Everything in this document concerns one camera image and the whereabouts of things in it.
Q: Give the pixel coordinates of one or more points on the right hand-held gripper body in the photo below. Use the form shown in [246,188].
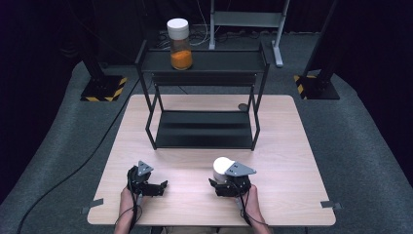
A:
[239,183]

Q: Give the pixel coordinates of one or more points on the black two-tier shelf rack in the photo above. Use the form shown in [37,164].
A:
[201,130]

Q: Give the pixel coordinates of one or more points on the grey tape strip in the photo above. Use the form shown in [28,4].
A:
[92,205]
[331,205]

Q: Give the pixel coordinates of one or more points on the round grey table grommet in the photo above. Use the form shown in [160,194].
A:
[243,106]

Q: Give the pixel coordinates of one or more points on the white-lidded jar of pale powder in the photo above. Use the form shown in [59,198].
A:
[220,167]

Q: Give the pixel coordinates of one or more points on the person's left hand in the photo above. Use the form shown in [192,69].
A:
[126,201]

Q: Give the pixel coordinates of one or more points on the jar of orange powder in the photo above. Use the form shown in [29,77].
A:
[180,58]

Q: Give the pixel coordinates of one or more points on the person's right hand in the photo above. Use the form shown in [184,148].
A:
[252,201]

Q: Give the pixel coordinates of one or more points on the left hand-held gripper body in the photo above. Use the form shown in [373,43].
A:
[138,182]

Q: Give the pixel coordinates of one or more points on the grey metal stand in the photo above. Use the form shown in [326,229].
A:
[246,19]

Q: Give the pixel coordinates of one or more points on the black stand with striped base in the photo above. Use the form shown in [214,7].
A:
[104,89]
[316,87]

